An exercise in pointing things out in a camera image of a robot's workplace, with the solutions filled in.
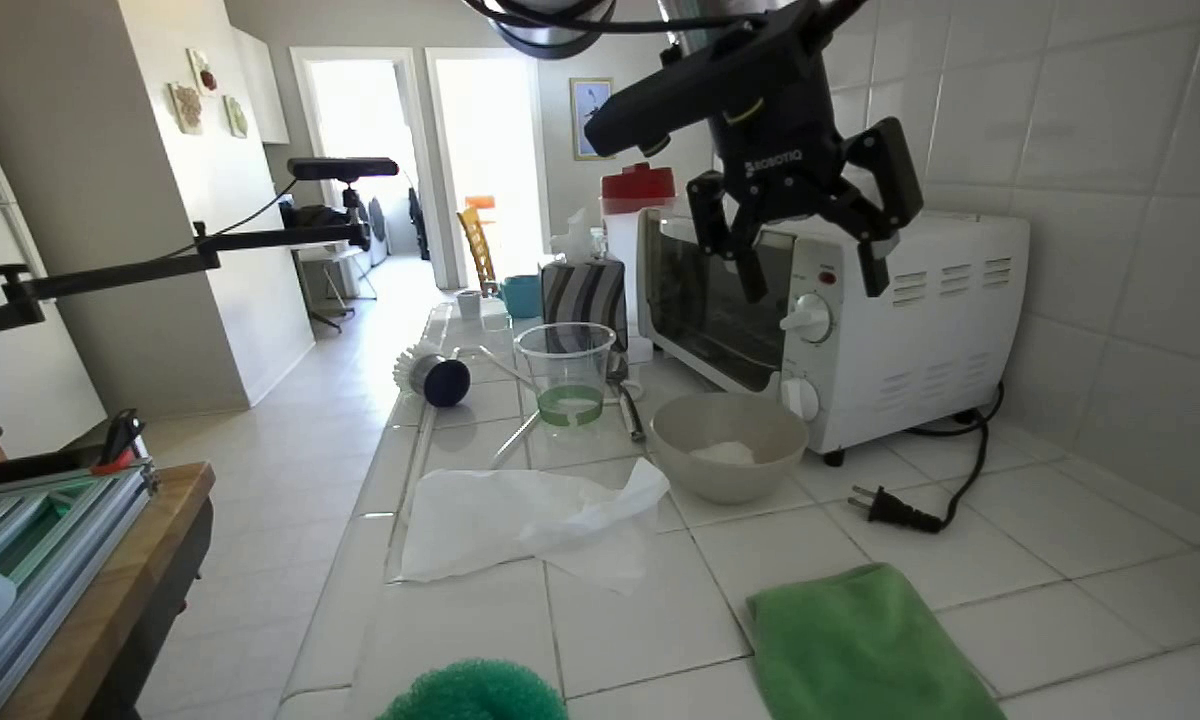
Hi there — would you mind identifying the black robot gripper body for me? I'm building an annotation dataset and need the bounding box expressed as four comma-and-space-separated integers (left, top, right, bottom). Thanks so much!
709, 22, 856, 232

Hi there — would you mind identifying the white oven timer knob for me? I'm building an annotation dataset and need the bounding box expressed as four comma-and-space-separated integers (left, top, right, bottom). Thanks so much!
777, 292, 835, 349

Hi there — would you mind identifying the white oven temperature knob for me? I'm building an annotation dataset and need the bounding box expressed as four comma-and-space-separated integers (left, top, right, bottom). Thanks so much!
777, 372, 827, 423

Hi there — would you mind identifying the white tissue paper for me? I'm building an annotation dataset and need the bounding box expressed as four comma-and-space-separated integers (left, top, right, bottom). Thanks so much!
549, 205, 612, 266

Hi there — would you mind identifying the white toaster oven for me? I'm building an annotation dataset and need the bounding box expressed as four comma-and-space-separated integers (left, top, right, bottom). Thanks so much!
633, 205, 1038, 465

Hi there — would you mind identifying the striped fabric bag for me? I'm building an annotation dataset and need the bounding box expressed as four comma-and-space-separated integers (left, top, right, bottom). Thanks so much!
536, 257, 633, 351

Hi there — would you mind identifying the teal plastic bowl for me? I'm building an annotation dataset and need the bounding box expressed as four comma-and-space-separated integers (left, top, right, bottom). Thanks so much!
498, 273, 549, 322

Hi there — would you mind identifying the metal spoon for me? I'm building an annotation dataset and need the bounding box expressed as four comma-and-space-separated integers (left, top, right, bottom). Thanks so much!
612, 376, 653, 452

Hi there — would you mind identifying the white powder heap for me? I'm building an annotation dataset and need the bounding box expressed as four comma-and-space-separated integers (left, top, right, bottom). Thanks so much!
690, 436, 760, 473

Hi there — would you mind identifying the glass cup with green base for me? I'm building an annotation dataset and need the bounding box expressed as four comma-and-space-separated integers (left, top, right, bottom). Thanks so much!
511, 315, 621, 433

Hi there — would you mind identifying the orange wooden chair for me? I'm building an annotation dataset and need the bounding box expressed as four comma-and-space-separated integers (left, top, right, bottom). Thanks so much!
453, 192, 503, 300

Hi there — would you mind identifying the beige ceramic bowl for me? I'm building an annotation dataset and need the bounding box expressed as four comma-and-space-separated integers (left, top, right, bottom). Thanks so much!
650, 386, 814, 508

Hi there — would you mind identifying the clear plastic bag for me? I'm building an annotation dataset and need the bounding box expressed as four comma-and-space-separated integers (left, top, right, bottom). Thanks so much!
387, 455, 677, 592

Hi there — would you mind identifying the green cloth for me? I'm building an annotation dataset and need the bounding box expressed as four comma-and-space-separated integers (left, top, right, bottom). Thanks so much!
739, 560, 1008, 720

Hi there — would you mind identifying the round green scrubber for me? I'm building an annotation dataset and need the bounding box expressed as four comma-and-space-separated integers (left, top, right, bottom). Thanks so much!
375, 657, 574, 720

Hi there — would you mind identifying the black red clamp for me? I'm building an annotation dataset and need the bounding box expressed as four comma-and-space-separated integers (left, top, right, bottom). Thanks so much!
71, 407, 153, 479

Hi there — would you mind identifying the wooden table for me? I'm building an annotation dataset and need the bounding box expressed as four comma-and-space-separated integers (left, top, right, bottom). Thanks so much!
0, 460, 221, 720

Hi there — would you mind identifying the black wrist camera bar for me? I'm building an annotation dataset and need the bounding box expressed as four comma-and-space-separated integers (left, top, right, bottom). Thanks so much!
580, 51, 746, 161

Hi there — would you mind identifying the framed wall picture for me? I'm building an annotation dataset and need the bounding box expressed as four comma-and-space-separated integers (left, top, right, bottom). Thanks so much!
568, 72, 621, 163

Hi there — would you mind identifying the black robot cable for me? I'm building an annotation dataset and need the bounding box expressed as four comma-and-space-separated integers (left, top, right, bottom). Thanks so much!
459, 0, 691, 64

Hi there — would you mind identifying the black power cord with plug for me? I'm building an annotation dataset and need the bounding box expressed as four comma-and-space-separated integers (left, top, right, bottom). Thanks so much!
843, 383, 1013, 534

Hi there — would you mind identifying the black stereo camera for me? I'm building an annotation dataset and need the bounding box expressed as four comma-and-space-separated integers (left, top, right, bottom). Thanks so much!
283, 150, 404, 183

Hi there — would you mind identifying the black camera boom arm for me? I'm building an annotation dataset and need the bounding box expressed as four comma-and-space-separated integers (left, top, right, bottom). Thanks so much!
0, 196, 375, 345

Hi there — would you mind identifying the aluminium rail frame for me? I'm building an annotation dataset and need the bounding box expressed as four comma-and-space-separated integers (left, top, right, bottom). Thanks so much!
0, 455, 158, 720

